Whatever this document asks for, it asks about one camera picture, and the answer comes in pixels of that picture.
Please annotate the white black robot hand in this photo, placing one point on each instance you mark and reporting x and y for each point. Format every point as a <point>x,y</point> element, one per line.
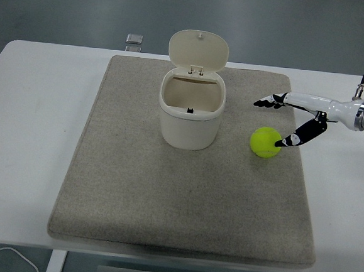
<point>311,101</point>

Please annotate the yellow-green tennis ball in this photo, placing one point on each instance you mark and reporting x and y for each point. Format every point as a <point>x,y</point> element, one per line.
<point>263,142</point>

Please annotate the cream plastic box with lid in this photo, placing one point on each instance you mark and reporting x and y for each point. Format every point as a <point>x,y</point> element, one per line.
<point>187,127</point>

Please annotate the beige fabric mat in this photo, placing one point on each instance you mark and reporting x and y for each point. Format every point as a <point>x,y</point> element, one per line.
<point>180,192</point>

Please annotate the silver floor socket cover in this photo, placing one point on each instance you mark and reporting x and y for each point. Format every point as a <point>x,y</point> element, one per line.
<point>134,39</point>

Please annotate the white table leg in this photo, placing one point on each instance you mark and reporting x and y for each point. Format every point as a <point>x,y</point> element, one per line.
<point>55,264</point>

